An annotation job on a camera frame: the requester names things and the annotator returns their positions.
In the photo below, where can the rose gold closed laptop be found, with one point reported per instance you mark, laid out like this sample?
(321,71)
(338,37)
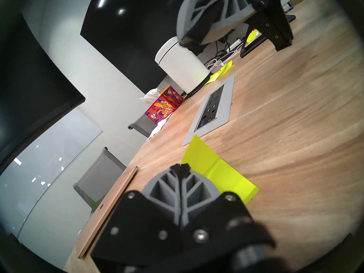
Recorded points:
(113,201)

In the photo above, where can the grey mesh office chair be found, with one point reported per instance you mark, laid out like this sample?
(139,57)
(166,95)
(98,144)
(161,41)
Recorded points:
(142,126)
(99,178)

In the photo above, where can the grey table power outlet panel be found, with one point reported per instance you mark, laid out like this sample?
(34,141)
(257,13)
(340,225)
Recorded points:
(224,104)

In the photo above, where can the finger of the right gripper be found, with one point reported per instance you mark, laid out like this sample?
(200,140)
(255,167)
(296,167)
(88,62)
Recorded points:
(216,19)

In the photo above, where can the yellow sticky note pad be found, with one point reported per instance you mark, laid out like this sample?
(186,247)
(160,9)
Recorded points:
(230,181)

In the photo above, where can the glass wall whiteboard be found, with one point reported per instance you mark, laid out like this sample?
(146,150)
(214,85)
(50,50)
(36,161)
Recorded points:
(51,167)

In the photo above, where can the pile of yellow sticky notes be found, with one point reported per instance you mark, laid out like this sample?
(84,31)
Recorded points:
(220,72)

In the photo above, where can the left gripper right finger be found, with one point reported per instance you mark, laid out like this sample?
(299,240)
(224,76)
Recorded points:
(207,212)

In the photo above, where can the large black wall television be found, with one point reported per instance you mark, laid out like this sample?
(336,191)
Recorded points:
(128,33)

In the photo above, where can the crumpled yellow sticky note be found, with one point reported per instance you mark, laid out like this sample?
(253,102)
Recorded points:
(251,36)

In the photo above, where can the colourful floral tissue box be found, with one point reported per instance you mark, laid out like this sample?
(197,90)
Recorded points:
(165,106)

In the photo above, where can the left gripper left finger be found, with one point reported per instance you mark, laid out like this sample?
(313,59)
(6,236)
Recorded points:
(153,215)

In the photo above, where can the white power adapter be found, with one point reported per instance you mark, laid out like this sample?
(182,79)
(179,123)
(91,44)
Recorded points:
(235,43)

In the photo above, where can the white paper napkin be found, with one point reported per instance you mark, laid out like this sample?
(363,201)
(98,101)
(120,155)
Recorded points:
(159,126)

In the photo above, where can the single yellow sticky note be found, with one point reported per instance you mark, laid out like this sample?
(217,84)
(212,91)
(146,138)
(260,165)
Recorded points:
(199,155)

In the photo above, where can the white cylindrical bin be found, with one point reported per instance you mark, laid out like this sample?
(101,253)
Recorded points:
(182,67)

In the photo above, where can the white tissue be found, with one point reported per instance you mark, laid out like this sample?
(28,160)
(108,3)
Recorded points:
(149,95)

